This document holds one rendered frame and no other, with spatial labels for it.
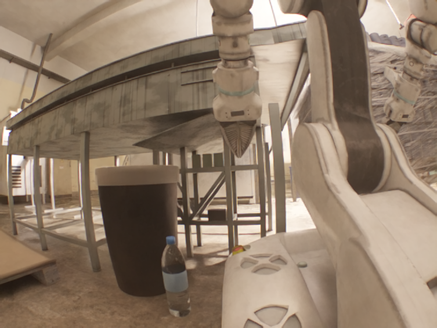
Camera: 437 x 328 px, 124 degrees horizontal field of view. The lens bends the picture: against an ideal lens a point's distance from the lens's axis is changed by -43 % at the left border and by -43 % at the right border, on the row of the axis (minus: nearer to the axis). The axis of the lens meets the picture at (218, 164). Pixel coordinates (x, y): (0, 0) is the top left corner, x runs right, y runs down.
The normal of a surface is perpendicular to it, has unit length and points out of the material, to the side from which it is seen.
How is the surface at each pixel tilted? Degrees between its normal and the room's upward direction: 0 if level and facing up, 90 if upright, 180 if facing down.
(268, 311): 38
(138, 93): 90
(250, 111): 140
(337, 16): 110
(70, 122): 90
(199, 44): 90
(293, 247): 69
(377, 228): 27
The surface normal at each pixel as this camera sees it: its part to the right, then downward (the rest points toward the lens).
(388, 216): -0.07, -0.94
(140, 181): 0.43, -0.06
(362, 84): -0.05, 0.29
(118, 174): 0.05, -0.04
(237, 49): 0.11, 0.72
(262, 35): -0.21, -0.04
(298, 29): -0.47, -0.02
